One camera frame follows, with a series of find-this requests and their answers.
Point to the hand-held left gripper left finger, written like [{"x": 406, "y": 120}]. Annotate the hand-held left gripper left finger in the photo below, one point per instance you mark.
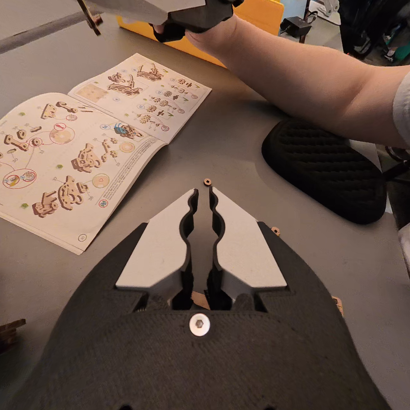
[{"x": 157, "y": 253}]

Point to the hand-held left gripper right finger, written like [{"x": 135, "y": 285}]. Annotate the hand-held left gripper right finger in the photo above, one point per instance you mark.
[{"x": 246, "y": 256}]

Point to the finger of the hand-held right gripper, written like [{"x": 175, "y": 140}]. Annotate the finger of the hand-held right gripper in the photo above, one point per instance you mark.
[{"x": 144, "y": 8}]

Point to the person's right forearm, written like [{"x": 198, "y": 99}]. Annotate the person's right forearm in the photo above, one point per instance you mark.
[{"x": 320, "y": 89}]

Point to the small wooden model part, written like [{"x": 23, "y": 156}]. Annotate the small wooden model part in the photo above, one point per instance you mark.
[
  {"x": 275, "y": 230},
  {"x": 337, "y": 304},
  {"x": 200, "y": 300}
]

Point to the partly built wooden model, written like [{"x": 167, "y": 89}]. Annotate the partly built wooden model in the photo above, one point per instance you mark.
[{"x": 91, "y": 20}]

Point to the model instruction booklet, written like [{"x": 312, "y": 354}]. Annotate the model instruction booklet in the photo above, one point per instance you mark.
[{"x": 80, "y": 144}]

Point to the person's right hand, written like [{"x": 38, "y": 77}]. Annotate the person's right hand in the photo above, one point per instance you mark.
[{"x": 214, "y": 41}]

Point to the yellow plastic tray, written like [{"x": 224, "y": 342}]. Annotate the yellow plastic tray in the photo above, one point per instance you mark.
[{"x": 256, "y": 16}]

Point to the black power adapter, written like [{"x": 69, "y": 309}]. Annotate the black power adapter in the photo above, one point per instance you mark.
[{"x": 296, "y": 27}]

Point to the person's white shirt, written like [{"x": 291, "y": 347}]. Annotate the person's white shirt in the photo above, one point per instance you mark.
[{"x": 405, "y": 249}]

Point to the black office chair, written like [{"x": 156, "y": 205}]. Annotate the black office chair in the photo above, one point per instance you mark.
[{"x": 368, "y": 25}]

